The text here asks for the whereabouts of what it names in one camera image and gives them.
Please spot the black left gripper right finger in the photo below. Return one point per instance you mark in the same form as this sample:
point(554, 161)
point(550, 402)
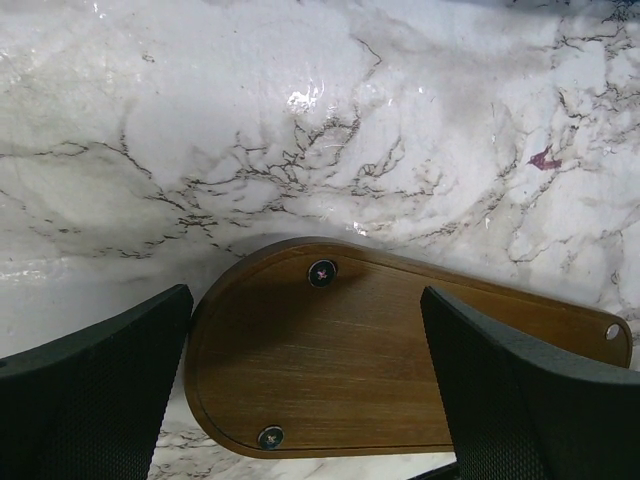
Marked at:
point(520, 408)

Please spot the oval wooden tray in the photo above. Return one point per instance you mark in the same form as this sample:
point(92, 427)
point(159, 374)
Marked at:
point(315, 347)

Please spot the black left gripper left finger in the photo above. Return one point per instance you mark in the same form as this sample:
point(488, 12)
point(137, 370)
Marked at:
point(90, 404)

